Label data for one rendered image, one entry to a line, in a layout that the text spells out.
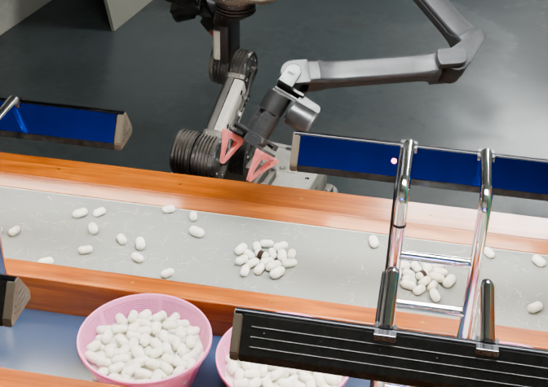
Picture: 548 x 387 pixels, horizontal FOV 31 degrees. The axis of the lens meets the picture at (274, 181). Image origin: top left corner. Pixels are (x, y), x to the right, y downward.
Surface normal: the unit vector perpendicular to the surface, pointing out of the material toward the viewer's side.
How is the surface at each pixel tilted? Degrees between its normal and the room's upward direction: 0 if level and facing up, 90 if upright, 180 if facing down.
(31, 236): 0
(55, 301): 90
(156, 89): 0
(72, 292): 90
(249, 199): 0
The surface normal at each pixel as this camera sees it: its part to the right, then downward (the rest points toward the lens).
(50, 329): 0.03, -0.84
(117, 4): 0.93, 0.03
